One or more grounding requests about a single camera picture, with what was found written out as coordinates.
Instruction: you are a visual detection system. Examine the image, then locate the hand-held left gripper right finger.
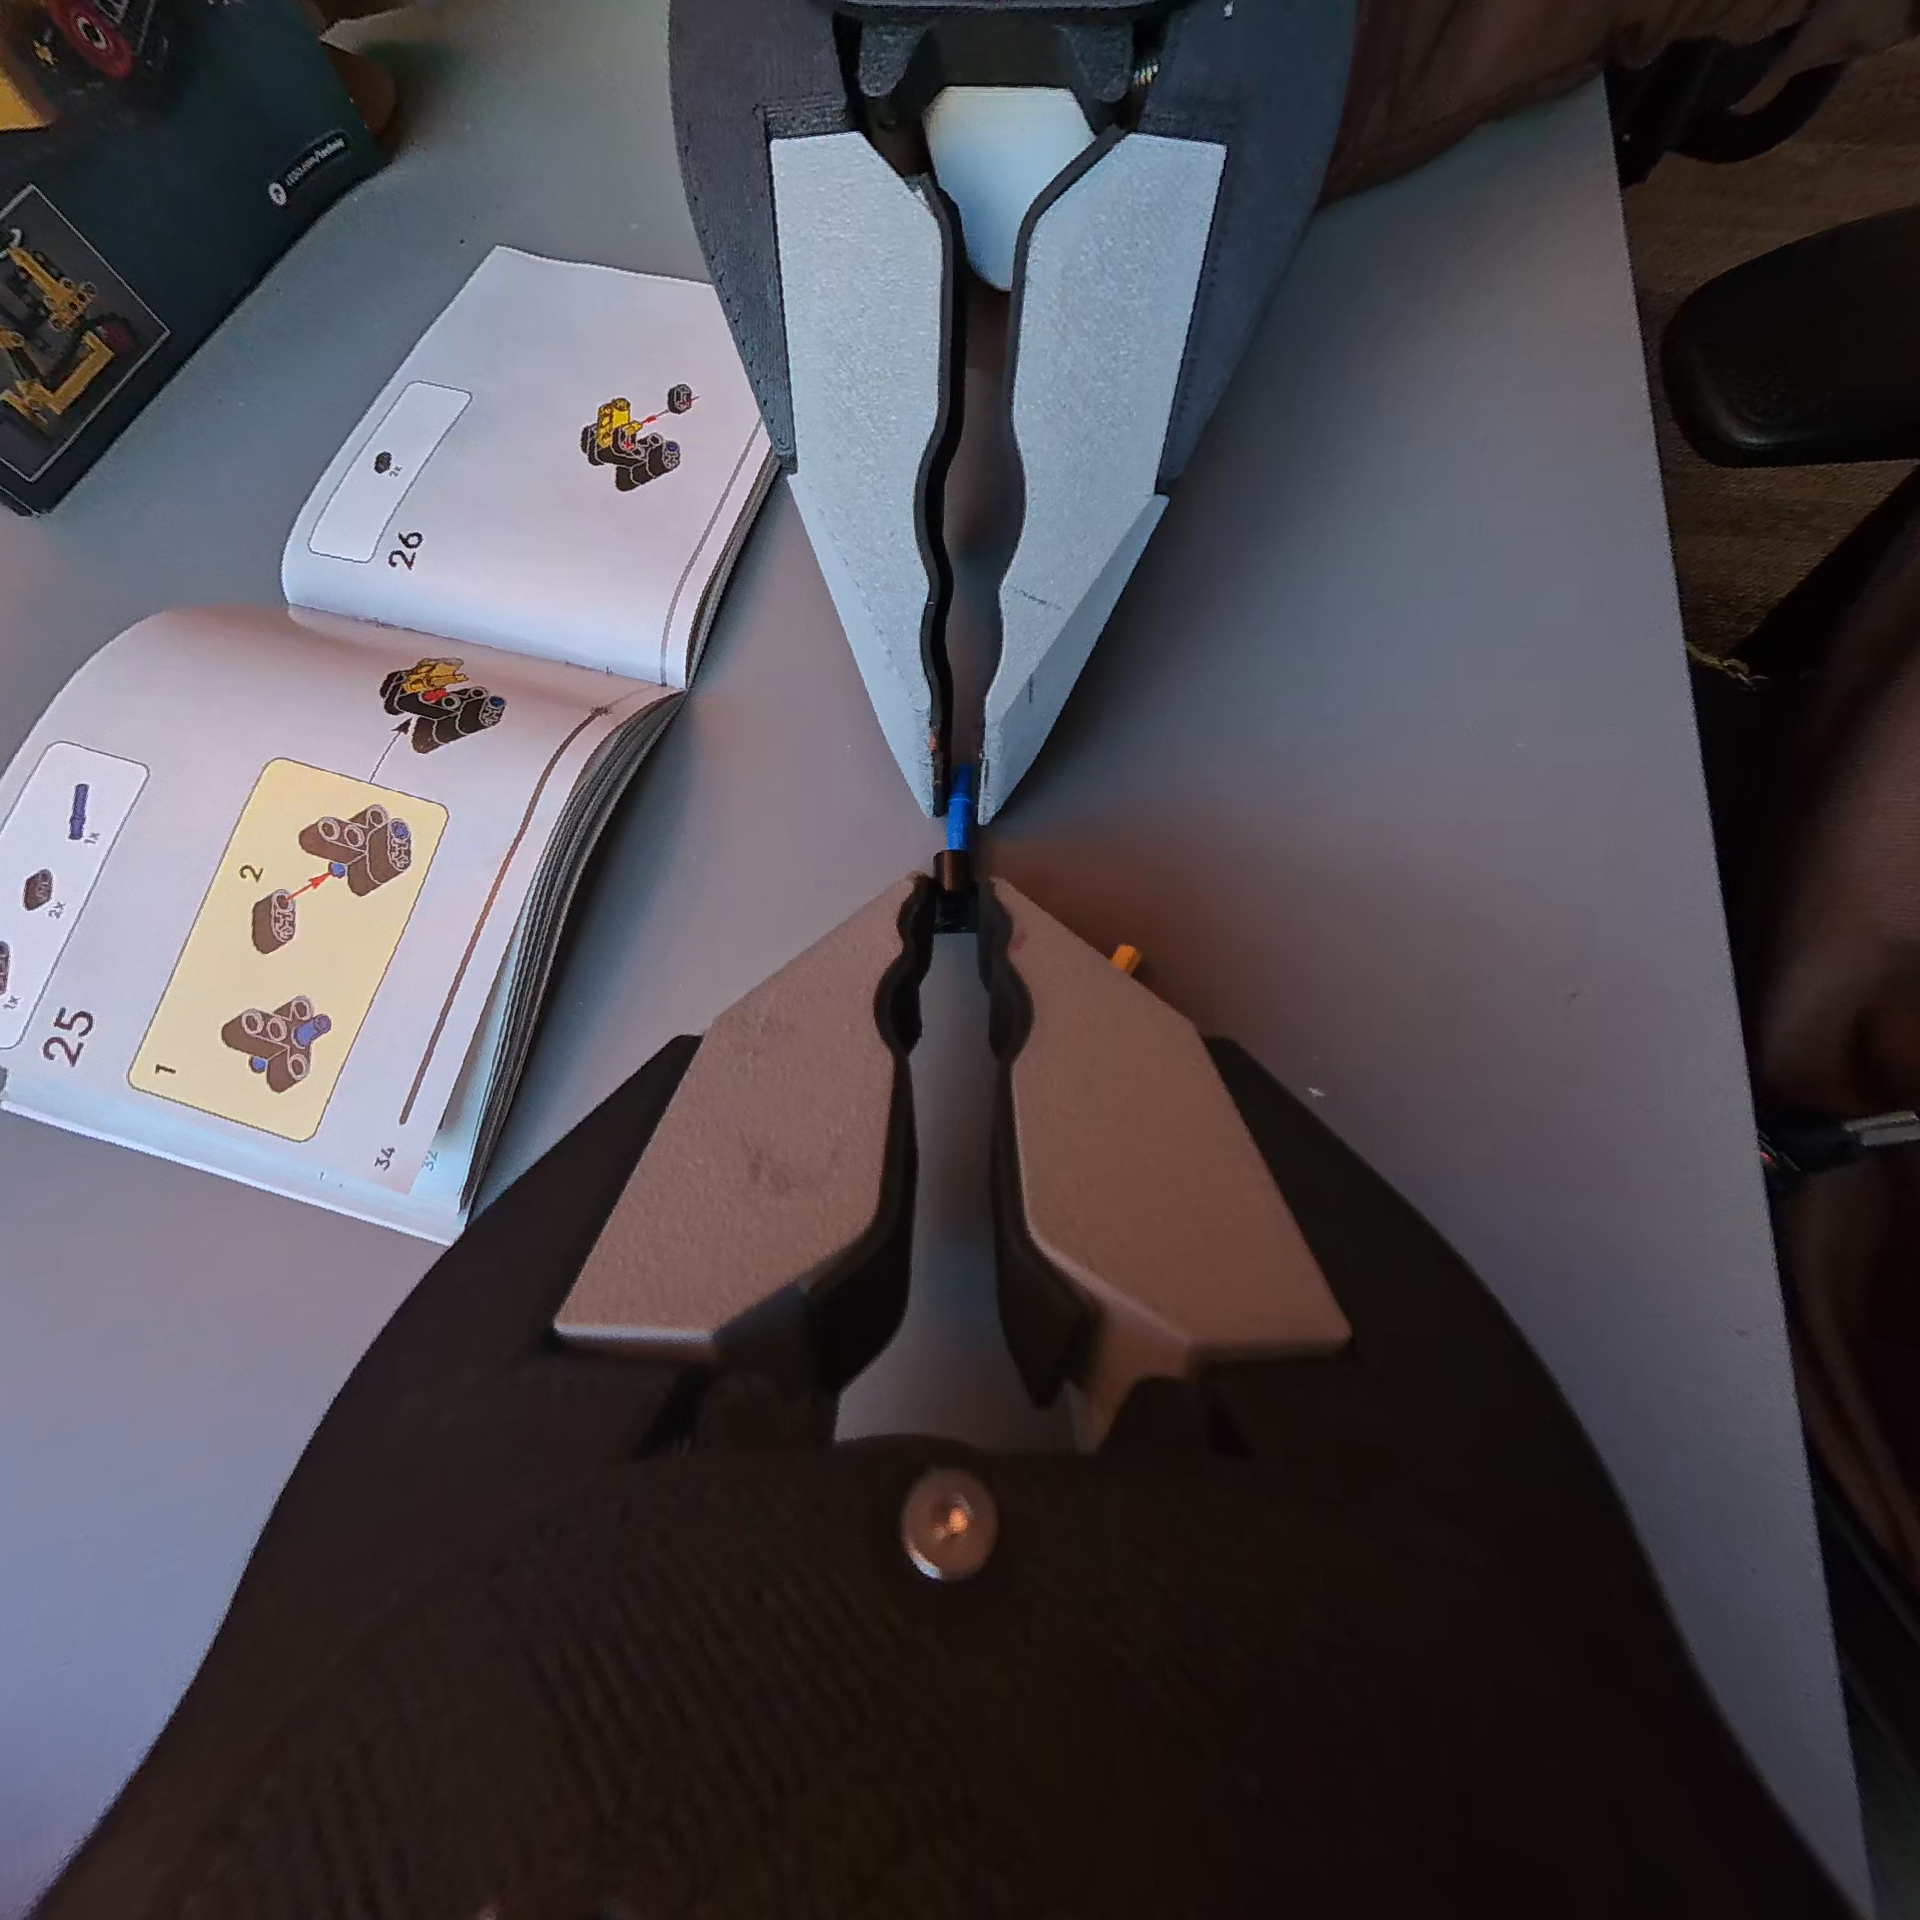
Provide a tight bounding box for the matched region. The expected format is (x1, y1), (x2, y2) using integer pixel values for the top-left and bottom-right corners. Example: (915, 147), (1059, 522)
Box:
(977, 880), (1353, 1413)

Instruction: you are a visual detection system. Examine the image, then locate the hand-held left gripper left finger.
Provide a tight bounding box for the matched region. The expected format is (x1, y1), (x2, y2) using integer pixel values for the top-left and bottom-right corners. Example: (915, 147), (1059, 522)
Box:
(551, 874), (942, 1403)

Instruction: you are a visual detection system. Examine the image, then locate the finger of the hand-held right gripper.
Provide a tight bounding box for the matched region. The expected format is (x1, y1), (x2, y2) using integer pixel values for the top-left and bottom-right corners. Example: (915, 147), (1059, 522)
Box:
(975, 125), (1235, 828)
(768, 128), (961, 821)

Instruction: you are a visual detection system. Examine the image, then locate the open lego instruction booklet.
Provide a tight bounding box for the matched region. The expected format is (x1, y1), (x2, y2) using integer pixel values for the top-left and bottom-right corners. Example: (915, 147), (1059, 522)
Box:
(0, 244), (785, 1248)

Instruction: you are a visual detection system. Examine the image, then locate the dark lego set box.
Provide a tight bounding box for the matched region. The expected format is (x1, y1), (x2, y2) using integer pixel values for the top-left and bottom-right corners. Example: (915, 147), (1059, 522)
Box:
(0, 0), (394, 522)

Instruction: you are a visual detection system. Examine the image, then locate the brown wooden object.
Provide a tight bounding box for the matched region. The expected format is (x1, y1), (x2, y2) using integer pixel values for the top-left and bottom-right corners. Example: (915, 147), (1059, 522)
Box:
(320, 36), (403, 154)

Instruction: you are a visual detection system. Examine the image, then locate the black cable plug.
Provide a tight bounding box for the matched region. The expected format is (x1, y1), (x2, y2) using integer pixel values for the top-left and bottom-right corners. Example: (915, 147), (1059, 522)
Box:
(1754, 1101), (1920, 1190)

